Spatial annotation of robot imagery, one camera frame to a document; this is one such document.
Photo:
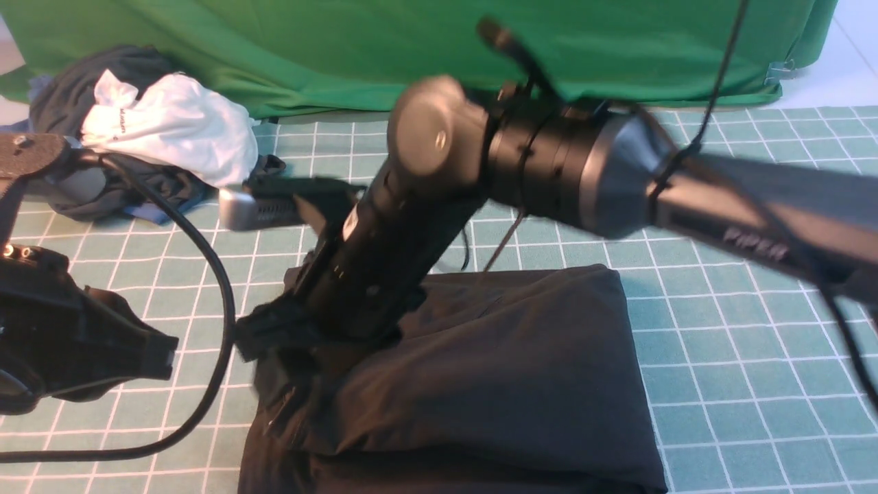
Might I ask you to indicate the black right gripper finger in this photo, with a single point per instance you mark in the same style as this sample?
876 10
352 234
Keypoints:
281 323

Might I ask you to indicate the dark crumpled clothes pile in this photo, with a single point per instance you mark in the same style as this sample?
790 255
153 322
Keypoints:
61 104

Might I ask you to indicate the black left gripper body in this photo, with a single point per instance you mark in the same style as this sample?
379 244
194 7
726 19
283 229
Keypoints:
57 339

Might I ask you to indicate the metal binder clip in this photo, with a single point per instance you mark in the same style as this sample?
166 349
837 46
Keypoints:
780 71

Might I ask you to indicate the white crumpled shirt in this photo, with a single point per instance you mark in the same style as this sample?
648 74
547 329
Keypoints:
176 122

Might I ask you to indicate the green backdrop cloth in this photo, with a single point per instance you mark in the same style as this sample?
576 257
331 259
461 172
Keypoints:
280 58

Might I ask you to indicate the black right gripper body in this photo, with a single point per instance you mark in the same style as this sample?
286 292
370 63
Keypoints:
378 246

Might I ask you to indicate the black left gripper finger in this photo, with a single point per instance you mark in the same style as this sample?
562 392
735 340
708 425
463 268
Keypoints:
141 350

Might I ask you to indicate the dark gray long-sleeve shirt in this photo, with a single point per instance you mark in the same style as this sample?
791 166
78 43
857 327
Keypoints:
511 382

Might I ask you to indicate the green checkered grid mat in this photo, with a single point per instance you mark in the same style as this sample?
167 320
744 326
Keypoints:
746 376

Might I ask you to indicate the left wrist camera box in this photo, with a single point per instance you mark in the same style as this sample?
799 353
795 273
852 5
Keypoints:
30 156

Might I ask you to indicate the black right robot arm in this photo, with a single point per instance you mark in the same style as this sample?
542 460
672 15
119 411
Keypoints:
450 151

